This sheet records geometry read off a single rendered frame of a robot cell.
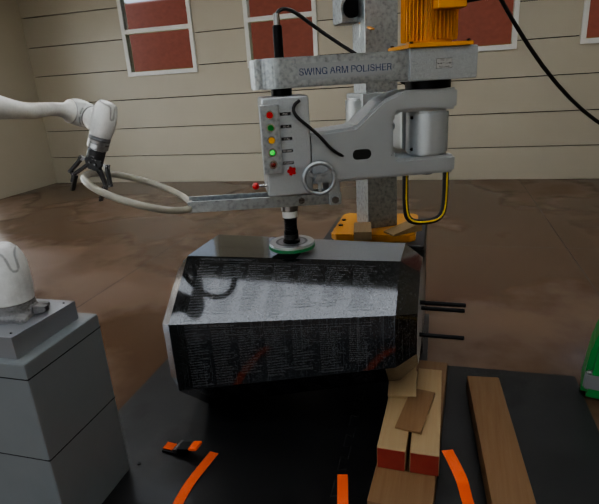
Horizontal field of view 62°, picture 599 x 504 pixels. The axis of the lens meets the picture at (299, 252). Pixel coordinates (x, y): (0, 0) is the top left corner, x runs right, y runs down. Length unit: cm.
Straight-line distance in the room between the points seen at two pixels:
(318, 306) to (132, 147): 808
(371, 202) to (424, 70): 98
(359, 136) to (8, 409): 172
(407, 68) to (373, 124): 26
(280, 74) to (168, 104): 739
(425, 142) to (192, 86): 720
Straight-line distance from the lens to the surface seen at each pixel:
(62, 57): 1063
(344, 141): 223
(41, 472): 223
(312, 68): 218
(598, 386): 303
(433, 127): 236
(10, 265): 207
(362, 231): 282
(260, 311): 226
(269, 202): 226
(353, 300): 219
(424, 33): 234
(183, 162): 950
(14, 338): 199
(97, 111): 234
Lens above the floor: 165
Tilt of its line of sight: 19 degrees down
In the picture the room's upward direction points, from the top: 4 degrees counter-clockwise
